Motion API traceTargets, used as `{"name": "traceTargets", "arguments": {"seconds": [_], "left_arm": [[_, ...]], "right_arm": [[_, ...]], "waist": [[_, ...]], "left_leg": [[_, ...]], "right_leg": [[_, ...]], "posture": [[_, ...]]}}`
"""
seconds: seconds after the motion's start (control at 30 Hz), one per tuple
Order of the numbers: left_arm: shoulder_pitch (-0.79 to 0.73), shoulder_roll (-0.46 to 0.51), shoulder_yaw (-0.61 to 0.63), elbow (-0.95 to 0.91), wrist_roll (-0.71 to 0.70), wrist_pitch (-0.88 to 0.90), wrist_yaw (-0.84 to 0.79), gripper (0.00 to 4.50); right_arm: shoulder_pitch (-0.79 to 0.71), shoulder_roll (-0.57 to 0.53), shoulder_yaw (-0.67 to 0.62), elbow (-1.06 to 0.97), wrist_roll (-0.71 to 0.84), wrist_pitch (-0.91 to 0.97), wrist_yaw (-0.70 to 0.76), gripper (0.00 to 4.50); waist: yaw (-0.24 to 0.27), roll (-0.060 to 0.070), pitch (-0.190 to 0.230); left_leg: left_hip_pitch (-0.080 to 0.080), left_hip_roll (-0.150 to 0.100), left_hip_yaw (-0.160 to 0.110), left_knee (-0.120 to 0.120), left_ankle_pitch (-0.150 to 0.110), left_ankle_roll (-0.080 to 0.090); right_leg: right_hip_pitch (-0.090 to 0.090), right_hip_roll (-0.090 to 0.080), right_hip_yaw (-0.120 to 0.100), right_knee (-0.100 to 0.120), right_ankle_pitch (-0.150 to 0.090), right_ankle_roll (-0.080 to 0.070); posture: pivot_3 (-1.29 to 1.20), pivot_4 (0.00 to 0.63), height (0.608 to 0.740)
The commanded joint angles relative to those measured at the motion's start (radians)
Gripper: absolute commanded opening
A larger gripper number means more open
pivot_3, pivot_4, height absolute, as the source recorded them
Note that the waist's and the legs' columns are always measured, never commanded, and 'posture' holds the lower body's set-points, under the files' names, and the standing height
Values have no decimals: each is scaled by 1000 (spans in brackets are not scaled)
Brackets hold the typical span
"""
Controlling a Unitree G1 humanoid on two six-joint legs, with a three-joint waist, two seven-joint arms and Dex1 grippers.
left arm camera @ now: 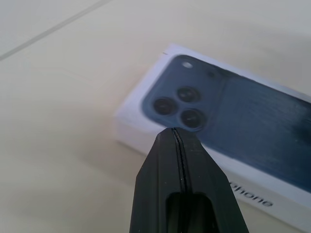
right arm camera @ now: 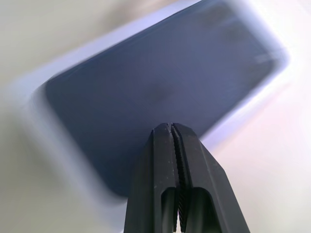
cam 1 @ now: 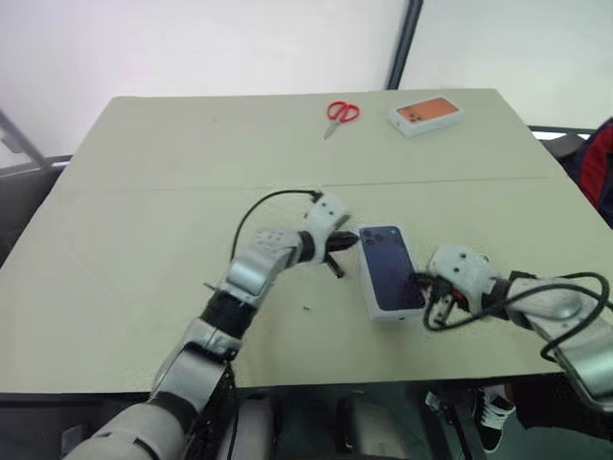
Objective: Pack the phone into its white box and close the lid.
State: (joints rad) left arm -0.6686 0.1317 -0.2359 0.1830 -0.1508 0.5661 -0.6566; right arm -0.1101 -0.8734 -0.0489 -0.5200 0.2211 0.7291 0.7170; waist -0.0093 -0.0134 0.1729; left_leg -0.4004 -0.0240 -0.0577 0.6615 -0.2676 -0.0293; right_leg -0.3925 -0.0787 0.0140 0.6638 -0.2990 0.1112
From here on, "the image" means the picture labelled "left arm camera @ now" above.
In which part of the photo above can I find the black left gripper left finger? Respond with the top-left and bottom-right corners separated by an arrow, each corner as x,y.
130,127 -> 187,233

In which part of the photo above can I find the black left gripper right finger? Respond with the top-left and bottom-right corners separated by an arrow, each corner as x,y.
174,127 -> 249,233

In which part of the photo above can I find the white phone box lid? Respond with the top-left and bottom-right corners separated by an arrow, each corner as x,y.
114,43 -> 311,233

